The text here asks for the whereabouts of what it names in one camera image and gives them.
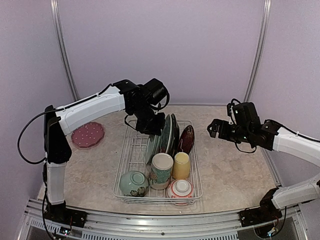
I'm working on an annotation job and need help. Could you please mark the white red rimmed bowl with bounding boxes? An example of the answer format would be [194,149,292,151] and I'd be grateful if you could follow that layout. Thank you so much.
[165,179,195,206]

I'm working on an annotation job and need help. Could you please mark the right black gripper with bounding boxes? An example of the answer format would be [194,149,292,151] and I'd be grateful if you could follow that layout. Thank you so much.
[207,118,252,144]

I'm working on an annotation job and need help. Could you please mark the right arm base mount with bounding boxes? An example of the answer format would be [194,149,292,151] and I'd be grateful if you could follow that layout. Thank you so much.
[239,200,283,227]

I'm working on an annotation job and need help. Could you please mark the teal and red patterned plate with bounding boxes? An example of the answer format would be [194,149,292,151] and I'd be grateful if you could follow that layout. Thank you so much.
[159,113,176,155]

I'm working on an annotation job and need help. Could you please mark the left aluminium corner post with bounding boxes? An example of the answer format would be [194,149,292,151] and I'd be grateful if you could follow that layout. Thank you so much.
[50,0,80,101]

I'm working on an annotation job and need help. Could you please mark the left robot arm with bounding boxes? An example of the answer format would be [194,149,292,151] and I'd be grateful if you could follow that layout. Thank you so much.
[44,78,170,223]

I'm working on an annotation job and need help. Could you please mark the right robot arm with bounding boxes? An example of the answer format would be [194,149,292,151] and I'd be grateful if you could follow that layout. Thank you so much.
[206,139,320,211]

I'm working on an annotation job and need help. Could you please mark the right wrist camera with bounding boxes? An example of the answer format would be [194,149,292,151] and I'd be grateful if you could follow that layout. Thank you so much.
[226,98,261,127]

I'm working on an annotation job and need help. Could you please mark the yellow cup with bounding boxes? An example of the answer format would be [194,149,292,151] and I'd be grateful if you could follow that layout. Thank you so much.
[172,152,191,179]

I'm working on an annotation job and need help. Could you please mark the aluminium front frame rail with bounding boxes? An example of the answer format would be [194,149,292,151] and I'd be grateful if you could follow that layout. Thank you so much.
[14,197,308,240]

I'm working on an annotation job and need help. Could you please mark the white wire dish rack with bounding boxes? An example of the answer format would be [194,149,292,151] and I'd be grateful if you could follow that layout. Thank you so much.
[113,115,203,206]

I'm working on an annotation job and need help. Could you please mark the light green flower bowl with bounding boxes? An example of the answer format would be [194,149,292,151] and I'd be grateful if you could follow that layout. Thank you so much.
[119,170,150,197]

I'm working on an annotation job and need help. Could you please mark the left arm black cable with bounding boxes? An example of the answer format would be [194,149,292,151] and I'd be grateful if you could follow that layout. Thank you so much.
[16,109,56,165]

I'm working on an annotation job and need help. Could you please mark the black plate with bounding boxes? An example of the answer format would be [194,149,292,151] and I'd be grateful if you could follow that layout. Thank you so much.
[170,113,180,157]

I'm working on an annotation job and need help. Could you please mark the dark red oval dish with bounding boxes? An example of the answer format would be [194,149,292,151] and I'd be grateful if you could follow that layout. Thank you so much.
[176,125,195,154]

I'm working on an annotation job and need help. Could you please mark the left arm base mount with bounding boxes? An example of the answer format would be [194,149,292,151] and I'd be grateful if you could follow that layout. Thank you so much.
[44,202,88,228]

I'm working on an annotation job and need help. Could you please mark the teal floral mug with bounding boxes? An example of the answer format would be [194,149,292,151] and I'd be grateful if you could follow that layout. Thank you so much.
[148,152,174,190]

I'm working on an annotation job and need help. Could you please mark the pink polka dot plate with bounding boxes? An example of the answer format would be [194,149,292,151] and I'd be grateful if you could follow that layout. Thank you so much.
[71,121,105,149]

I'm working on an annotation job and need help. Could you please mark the light blue flower plate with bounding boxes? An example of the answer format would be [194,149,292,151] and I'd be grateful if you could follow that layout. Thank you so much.
[144,135,161,165]

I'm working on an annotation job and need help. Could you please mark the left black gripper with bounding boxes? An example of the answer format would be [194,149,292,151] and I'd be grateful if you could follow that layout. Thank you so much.
[131,103,167,137]

